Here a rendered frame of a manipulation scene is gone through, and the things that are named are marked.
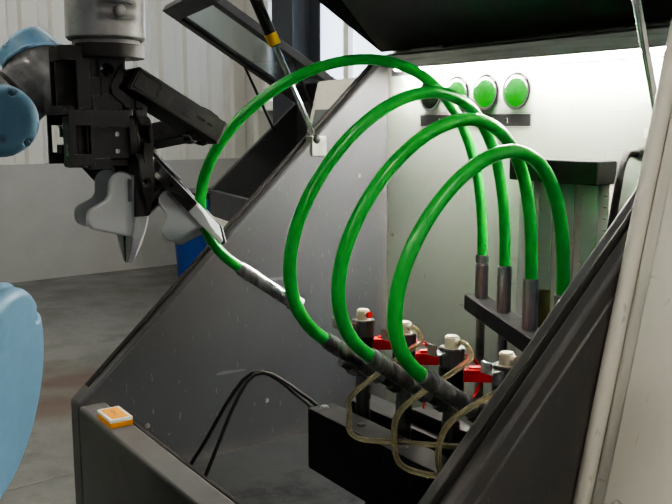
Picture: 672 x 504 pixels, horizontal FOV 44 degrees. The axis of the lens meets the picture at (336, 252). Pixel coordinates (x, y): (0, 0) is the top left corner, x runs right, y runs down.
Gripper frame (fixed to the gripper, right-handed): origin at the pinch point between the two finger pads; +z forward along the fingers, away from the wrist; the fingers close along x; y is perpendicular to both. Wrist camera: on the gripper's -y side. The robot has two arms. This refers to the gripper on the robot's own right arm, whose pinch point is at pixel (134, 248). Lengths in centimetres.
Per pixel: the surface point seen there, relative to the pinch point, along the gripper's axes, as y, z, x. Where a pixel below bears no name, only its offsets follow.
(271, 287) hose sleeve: -22.0, 8.2, -10.4
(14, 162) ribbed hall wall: -152, 19, -656
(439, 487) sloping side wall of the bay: -12.8, 17.0, 32.2
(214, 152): -15.8, -9.0, -13.2
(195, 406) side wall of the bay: -20.7, 29.6, -31.2
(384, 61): -35.7, -20.3, -4.9
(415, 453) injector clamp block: -25.5, 23.0, 14.2
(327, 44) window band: -390, -81, -539
